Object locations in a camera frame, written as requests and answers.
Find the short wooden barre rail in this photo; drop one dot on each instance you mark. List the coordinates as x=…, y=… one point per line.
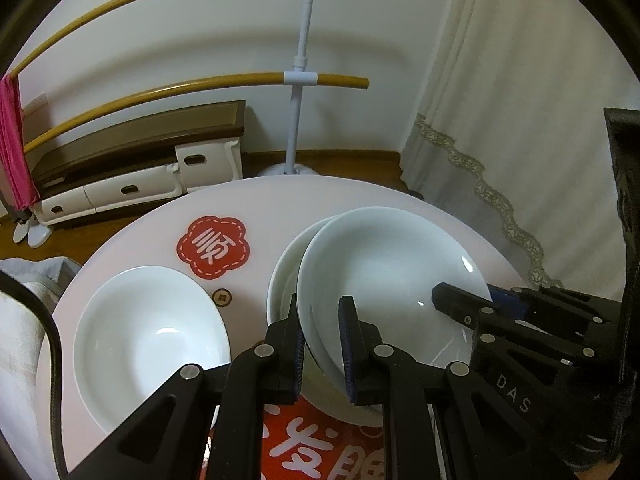
x=200, y=85

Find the cream lace-trimmed curtain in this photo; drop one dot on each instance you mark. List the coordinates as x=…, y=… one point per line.
x=525, y=110

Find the white printed bedsheet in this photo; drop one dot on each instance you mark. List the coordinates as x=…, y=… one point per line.
x=20, y=360

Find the white bowl blue pattern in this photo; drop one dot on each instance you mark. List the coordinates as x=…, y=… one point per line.
x=150, y=345
x=380, y=270
x=282, y=280

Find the red flower sticker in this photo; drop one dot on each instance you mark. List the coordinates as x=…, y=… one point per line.
x=212, y=247

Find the low white cabinet brown top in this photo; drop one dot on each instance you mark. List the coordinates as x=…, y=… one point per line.
x=150, y=130

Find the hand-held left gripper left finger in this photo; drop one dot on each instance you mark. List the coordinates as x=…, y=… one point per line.
x=295, y=355

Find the white barre stand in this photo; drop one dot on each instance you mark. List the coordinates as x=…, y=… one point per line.
x=300, y=110

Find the white slippers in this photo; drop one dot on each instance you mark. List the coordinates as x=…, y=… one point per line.
x=37, y=234

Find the round coin sticker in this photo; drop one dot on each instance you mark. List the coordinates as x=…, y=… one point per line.
x=221, y=297

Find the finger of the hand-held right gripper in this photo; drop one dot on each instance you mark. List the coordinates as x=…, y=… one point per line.
x=505, y=299
x=450, y=300

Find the pink towel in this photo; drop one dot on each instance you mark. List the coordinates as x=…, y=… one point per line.
x=15, y=150

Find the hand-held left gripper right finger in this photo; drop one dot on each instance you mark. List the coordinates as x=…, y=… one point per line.
x=347, y=350

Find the round pink table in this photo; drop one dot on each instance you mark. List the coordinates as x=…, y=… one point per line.
x=150, y=240

